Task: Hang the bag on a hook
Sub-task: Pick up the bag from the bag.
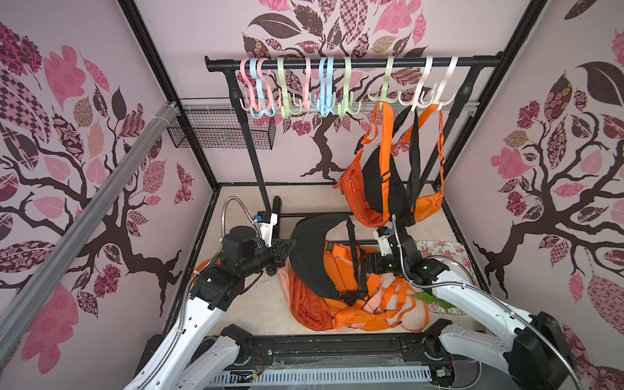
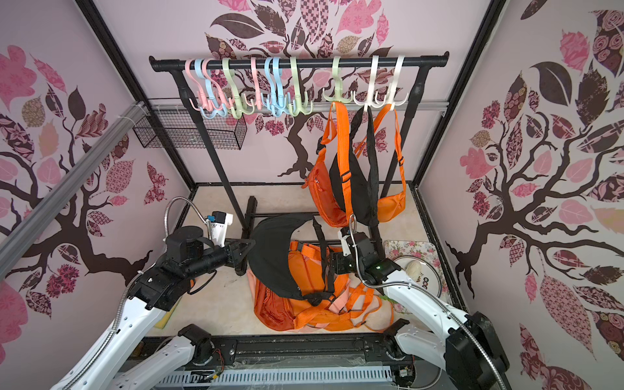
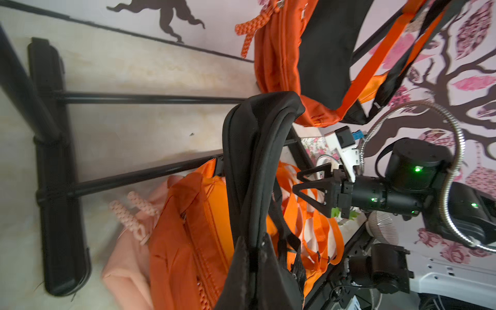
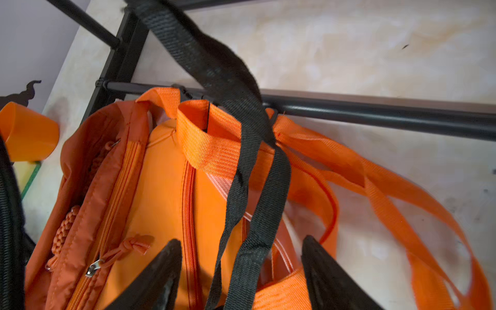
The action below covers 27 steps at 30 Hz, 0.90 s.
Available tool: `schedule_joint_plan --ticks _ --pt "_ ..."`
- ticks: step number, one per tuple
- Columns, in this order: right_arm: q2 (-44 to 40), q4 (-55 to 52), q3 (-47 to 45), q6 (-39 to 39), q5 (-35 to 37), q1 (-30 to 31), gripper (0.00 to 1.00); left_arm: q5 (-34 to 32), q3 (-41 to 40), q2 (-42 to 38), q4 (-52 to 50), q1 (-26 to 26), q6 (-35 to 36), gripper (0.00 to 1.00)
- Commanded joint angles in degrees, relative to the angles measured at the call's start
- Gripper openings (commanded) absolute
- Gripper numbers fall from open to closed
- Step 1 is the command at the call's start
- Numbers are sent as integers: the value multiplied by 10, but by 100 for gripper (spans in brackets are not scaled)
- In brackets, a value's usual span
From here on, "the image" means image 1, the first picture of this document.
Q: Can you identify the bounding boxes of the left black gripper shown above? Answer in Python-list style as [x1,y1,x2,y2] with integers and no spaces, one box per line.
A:
[240,238,296,277]

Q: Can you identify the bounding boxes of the orange sling bag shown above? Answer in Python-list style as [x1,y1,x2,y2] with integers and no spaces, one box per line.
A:
[391,104,445,227]

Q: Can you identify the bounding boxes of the orange zip waist bag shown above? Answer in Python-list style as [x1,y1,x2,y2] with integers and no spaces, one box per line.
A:
[334,102,394,228]

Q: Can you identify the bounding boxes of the black sling bag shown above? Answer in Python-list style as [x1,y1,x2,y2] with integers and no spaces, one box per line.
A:
[362,109,421,222]

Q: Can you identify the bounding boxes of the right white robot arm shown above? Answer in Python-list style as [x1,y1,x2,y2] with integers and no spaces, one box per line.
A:
[363,225,583,389]

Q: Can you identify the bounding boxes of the green hook left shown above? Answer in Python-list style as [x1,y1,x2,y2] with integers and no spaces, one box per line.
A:
[276,58,303,121]

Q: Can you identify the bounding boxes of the green hook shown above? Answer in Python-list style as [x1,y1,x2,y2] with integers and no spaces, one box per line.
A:
[336,57,362,117]
[367,56,399,104]
[276,58,303,121]

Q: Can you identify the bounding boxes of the pink hook middle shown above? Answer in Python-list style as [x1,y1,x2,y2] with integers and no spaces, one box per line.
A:
[302,58,312,111]

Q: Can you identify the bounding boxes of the pink hook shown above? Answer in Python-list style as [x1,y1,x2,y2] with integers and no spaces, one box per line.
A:
[302,58,312,111]
[239,59,256,113]

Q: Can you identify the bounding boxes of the green hook right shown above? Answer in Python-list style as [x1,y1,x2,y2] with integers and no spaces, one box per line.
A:
[367,56,399,104]

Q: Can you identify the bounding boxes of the white hook left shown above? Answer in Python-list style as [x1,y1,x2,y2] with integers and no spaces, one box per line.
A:
[399,55,436,111]

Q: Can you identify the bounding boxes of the white hook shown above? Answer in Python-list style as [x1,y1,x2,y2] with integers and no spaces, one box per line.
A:
[422,56,459,111]
[399,55,436,111]

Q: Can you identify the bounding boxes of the green hook middle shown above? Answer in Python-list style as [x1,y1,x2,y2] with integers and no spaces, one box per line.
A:
[336,57,362,117]

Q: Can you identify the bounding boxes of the white hook right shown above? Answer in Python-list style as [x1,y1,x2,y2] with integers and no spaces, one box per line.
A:
[422,56,459,111]

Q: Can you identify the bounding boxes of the blue hook left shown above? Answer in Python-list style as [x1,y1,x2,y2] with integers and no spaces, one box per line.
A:
[249,58,281,120]

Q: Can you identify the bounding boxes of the pink hook far left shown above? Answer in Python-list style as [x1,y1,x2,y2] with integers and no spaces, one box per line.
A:
[239,59,256,113]

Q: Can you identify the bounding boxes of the orange bags pile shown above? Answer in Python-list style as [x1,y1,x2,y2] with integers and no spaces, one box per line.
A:
[279,242,430,333]

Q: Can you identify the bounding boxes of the floral cloth mat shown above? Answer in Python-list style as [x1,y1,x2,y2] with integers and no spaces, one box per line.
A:
[415,240,480,316]

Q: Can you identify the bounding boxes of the white artificial flower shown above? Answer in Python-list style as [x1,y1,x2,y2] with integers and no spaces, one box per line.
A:
[413,292,455,313]

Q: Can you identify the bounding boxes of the orange plastic bowl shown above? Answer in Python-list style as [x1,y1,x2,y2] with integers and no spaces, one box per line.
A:
[191,259,211,284]

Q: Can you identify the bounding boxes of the black clothes rack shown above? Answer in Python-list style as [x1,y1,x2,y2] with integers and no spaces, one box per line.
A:
[204,53,504,277]

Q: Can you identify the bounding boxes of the grey aluminium beam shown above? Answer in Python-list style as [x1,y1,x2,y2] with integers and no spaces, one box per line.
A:
[1,102,178,362]

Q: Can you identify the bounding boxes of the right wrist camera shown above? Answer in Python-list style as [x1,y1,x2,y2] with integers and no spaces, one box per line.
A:
[373,227,393,257]

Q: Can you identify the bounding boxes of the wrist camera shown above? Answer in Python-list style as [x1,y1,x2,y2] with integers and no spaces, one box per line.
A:
[373,227,393,257]
[254,211,278,247]

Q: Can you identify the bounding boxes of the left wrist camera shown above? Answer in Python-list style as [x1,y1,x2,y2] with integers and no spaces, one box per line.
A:
[254,211,278,247]

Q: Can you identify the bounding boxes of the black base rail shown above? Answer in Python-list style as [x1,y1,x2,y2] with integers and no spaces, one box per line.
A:
[251,333,452,366]

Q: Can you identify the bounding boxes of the white slotted cable duct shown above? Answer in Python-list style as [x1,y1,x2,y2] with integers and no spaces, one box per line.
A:
[206,366,432,388]

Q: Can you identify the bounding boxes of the black wire basket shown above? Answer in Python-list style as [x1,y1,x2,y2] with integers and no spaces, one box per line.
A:
[167,107,276,150]

